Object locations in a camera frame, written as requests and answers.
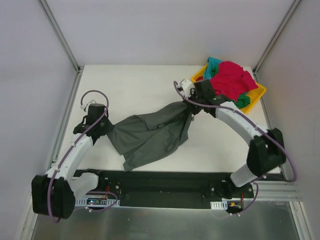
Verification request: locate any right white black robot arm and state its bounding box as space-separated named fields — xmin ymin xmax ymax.
xmin=175 ymin=79 xmax=286 ymax=198

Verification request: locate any right white cable duct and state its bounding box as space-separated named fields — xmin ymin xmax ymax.
xmin=210 ymin=200 xmax=228 ymax=211

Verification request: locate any dark grey t shirt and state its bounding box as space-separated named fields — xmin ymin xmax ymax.
xmin=107 ymin=101 xmax=192 ymax=172

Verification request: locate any left aluminium frame post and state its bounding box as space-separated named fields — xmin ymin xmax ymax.
xmin=37 ymin=0 xmax=82 ymax=74

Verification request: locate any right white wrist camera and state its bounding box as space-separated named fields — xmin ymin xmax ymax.
xmin=176 ymin=79 xmax=194 ymax=98

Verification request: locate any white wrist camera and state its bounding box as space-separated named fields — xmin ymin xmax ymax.
xmin=80 ymin=99 xmax=97 ymax=112
xmin=176 ymin=79 xmax=194 ymax=98

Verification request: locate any left white cable duct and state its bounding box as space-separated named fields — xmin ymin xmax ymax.
xmin=75 ymin=196 xmax=120 ymax=208

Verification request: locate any teal t shirt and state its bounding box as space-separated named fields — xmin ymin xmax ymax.
xmin=203 ymin=57 xmax=222 ymax=80

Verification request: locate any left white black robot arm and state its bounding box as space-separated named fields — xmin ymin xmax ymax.
xmin=31 ymin=103 xmax=113 ymax=222

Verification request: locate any aluminium front rail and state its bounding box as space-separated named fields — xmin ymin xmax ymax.
xmin=31 ymin=175 xmax=303 ymax=202

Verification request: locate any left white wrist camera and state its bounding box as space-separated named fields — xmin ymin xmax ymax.
xmin=80 ymin=99 xmax=97 ymax=112

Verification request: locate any right aluminium frame post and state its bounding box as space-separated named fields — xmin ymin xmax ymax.
xmin=252 ymin=0 xmax=303 ymax=76

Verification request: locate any aluminium frame post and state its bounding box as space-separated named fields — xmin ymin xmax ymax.
xmin=37 ymin=0 xmax=82 ymax=74
xmin=252 ymin=0 xmax=303 ymax=76

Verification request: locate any magenta t shirt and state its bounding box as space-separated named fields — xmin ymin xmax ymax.
xmin=209 ymin=61 xmax=258 ymax=101

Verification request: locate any yellow plastic bin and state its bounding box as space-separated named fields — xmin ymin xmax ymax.
xmin=191 ymin=64 xmax=267 ymax=114

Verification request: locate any white cable duct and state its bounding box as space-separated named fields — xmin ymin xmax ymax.
xmin=210 ymin=200 xmax=228 ymax=211
xmin=75 ymin=196 xmax=120 ymax=208

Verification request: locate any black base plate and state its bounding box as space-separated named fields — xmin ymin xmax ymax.
xmin=47 ymin=167 xmax=287 ymax=210

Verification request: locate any green t shirt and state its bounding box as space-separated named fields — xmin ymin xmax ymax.
xmin=234 ymin=92 xmax=251 ymax=109

